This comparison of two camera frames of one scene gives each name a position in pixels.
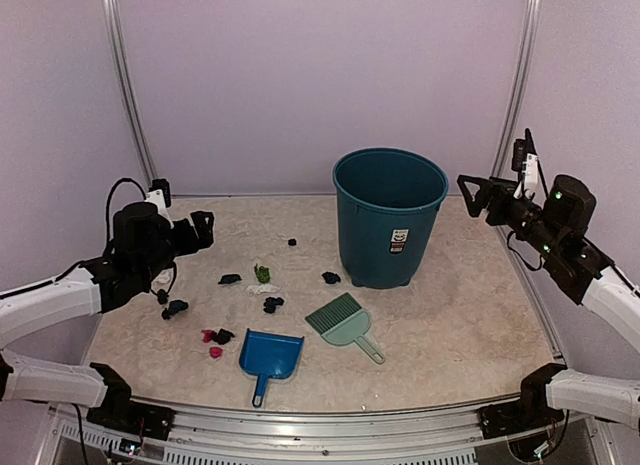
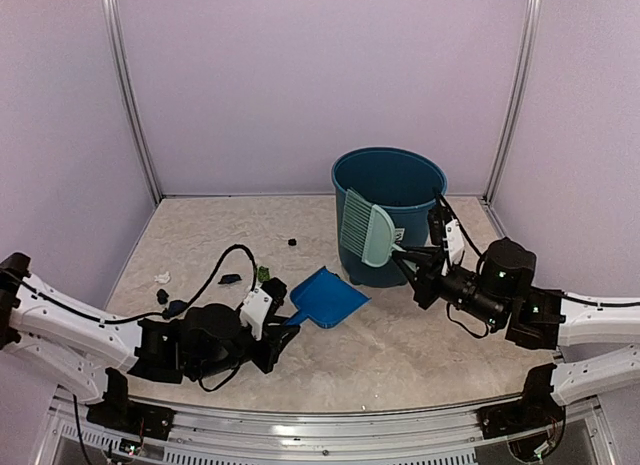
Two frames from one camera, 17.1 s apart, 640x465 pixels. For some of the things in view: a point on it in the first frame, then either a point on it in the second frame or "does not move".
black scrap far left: (162, 296) does not move
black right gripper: (503, 191) -> (427, 262)
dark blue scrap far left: (175, 307) does not move
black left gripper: (203, 232) -> (274, 343)
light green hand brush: (342, 323) -> (367, 231)
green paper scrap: (263, 274) does not move
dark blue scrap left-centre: (230, 279) does not move
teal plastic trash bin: (389, 199) does not move
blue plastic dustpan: (269, 355) -> (326, 299)
